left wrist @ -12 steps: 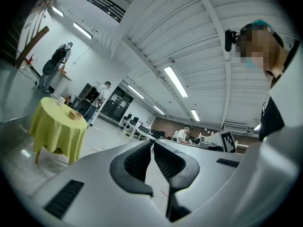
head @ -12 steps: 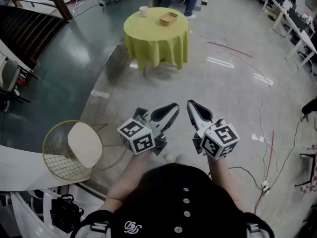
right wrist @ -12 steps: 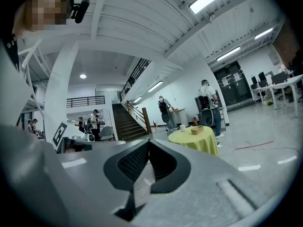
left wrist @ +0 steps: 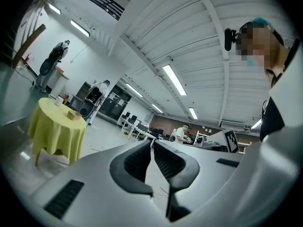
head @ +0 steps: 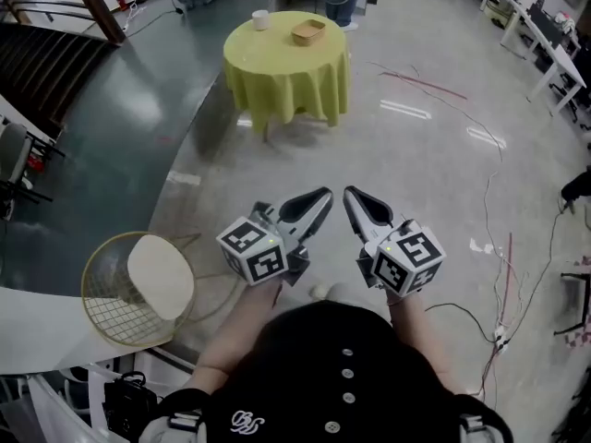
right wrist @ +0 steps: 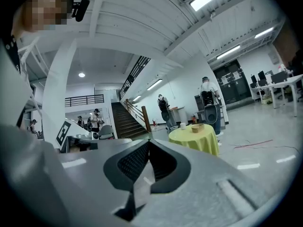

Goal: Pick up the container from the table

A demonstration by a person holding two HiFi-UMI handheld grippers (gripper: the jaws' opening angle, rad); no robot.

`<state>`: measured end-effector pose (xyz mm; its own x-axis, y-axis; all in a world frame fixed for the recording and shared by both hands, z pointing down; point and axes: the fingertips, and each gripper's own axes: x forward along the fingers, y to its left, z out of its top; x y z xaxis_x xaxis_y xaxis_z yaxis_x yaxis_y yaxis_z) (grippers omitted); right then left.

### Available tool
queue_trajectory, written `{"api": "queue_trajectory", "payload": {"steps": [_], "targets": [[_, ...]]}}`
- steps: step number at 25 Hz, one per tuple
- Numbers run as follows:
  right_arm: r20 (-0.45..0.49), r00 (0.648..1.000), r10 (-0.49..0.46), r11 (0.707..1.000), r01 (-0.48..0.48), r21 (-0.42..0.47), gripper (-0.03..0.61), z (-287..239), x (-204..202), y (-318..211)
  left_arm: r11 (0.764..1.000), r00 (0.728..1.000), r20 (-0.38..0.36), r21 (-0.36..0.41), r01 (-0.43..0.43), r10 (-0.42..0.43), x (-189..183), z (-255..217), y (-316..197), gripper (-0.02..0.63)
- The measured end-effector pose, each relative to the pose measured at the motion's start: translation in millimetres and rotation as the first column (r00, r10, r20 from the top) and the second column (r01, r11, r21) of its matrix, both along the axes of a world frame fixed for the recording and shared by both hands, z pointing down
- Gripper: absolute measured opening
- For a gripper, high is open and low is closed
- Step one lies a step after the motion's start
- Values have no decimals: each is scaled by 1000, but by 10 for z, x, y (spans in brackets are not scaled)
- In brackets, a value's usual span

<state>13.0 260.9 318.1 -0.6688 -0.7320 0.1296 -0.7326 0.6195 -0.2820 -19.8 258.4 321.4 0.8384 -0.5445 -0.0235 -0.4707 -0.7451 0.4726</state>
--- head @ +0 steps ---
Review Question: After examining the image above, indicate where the beige woven container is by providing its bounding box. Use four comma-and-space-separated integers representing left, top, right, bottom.
290, 18, 326, 47

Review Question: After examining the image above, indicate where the row of white desks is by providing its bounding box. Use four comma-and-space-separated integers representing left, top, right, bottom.
463, 0, 588, 118

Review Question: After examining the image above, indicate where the grey backpack strap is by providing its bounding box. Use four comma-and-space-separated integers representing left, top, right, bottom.
138, 408, 209, 443
456, 411, 513, 443

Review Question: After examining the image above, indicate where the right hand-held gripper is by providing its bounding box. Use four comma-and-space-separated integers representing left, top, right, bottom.
342, 185, 447, 300

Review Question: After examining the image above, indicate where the white curved counter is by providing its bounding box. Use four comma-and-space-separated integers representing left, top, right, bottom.
0, 285, 153, 377

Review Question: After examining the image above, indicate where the yellow-green tablecloth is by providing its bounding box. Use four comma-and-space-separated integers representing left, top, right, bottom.
223, 10, 351, 134

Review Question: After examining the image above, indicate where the white coiled cable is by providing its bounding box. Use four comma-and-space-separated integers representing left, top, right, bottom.
123, 1, 150, 32

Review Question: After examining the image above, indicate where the person's left forearm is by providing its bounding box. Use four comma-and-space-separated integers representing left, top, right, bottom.
197, 278, 283, 389

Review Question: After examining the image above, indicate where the person's black buttoned top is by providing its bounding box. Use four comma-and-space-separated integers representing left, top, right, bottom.
151, 300, 513, 443

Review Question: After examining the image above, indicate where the black floor cable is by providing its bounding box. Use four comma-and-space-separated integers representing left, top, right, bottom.
424, 200, 573, 345

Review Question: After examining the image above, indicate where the dark wooden stair railing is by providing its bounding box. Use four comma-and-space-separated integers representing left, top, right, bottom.
0, 0, 127, 128

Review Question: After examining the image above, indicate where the black bag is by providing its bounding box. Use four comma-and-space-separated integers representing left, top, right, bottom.
103, 370, 159, 443

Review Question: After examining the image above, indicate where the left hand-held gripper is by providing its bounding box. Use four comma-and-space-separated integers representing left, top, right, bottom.
216, 186, 334, 288

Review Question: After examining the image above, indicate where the black metal chair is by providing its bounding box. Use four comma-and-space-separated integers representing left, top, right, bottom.
552, 257, 591, 338

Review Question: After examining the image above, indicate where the white power strip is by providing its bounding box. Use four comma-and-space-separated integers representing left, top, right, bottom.
492, 324, 511, 355

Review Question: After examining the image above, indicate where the gold wire basket stool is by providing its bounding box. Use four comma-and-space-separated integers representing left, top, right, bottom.
80, 231, 198, 348

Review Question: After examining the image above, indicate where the grey chair black frame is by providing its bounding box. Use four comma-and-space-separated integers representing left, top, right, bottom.
0, 116, 66, 223

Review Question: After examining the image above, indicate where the thin grey floor cable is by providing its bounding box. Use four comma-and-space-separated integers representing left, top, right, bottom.
367, 61, 509, 327

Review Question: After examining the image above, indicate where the person's right forearm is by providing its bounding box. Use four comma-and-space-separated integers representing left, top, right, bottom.
386, 292, 468, 399

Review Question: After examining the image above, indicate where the gold wire frame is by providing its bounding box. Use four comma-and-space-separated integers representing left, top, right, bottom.
173, 232, 242, 323

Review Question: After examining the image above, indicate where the red floor cable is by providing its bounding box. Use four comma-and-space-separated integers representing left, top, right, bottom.
380, 70, 468, 102

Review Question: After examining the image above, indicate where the round table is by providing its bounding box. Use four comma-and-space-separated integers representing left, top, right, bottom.
223, 10, 351, 143

